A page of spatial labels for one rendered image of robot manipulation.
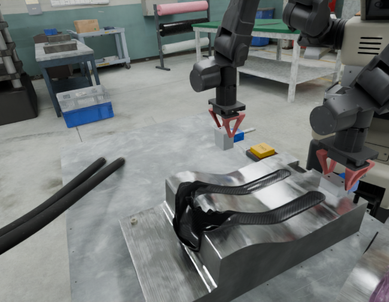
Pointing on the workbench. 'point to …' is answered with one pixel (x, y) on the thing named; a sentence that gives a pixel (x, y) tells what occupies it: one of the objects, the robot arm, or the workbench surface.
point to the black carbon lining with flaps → (179, 222)
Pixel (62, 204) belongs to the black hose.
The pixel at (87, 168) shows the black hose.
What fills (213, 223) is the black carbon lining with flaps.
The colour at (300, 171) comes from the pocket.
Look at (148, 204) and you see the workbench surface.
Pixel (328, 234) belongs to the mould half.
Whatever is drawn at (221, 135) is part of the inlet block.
